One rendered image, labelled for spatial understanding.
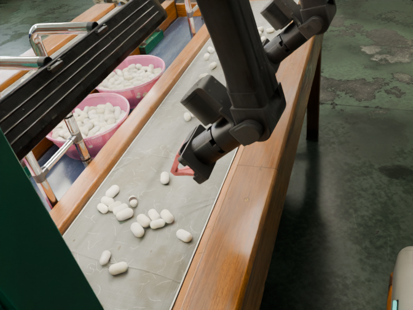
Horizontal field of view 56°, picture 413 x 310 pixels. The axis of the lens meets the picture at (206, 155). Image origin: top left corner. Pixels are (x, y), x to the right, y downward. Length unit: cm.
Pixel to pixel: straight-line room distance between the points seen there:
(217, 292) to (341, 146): 162
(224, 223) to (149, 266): 17
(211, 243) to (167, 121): 50
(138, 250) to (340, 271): 101
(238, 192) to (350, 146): 143
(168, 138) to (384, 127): 154
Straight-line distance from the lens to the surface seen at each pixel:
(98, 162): 103
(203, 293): 70
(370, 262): 170
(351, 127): 235
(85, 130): 122
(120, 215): 87
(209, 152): 67
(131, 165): 102
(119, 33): 83
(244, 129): 58
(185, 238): 78
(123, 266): 78
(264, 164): 90
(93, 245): 86
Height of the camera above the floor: 135
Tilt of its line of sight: 38 degrees down
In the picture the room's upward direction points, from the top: 11 degrees counter-clockwise
